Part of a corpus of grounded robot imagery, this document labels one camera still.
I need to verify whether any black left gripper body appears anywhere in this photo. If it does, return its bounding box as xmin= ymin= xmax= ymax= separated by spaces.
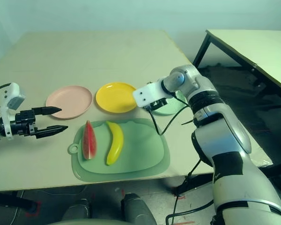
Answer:
xmin=10 ymin=110 xmax=37 ymax=138

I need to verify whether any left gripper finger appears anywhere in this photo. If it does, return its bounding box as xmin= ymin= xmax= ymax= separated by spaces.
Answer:
xmin=32 ymin=106 xmax=62 ymax=115
xmin=34 ymin=126 xmax=68 ymax=139

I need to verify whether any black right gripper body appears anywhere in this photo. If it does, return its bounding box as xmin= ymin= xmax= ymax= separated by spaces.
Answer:
xmin=144 ymin=97 xmax=168 ymax=111

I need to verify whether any red watermelon slice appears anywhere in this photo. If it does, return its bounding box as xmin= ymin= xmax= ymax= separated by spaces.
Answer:
xmin=81 ymin=120 xmax=98 ymax=161

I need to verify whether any yellow toy banana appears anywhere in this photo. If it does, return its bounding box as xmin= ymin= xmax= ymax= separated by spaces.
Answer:
xmin=105 ymin=120 xmax=124 ymax=166

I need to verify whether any mint green round plate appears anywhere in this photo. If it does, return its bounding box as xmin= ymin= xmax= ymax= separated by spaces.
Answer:
xmin=152 ymin=91 xmax=190 ymax=116

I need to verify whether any pink round plate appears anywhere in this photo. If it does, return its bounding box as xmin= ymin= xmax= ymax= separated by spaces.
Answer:
xmin=46 ymin=85 xmax=93 ymax=120

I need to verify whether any yellow round plate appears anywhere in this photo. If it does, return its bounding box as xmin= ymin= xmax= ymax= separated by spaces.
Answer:
xmin=95 ymin=81 xmax=138 ymax=114

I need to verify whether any green silicone cutting mat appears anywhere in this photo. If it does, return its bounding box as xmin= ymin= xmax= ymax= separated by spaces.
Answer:
xmin=68 ymin=118 xmax=171 ymax=183

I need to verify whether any grey robot left leg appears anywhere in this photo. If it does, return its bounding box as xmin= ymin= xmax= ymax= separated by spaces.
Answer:
xmin=61 ymin=198 xmax=91 ymax=221

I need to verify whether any grey robot leg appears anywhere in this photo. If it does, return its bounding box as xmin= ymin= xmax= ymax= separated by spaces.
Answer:
xmin=61 ymin=198 xmax=91 ymax=221
xmin=121 ymin=192 xmax=155 ymax=225

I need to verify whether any pale robot torso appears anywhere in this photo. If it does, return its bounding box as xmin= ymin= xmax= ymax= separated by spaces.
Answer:
xmin=47 ymin=219 xmax=134 ymax=225

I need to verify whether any grey robot right leg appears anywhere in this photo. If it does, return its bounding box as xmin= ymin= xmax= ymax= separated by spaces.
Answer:
xmin=121 ymin=192 xmax=155 ymax=225

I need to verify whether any clear plastic sheet scrap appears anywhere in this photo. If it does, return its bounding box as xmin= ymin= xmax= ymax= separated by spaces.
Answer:
xmin=255 ymin=150 xmax=272 ymax=168

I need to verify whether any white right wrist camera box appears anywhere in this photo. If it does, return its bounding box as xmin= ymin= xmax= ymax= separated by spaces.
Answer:
xmin=132 ymin=81 xmax=166 ymax=109

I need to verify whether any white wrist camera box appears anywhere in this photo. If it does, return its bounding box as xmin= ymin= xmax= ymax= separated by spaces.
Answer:
xmin=132 ymin=81 xmax=166 ymax=109
xmin=0 ymin=82 xmax=26 ymax=141

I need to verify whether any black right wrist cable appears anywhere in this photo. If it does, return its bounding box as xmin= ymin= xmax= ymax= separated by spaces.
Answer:
xmin=148 ymin=91 xmax=215 ymax=225

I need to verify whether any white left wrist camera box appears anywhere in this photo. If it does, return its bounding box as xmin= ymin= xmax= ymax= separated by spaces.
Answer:
xmin=0 ymin=82 xmax=26 ymax=141

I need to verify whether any black table leg frame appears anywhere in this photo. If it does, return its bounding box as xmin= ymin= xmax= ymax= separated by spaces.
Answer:
xmin=173 ymin=161 xmax=281 ymax=195
xmin=0 ymin=191 xmax=38 ymax=213

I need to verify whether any beige side table black frame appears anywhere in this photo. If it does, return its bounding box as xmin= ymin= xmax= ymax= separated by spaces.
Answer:
xmin=193 ymin=29 xmax=281 ymax=111

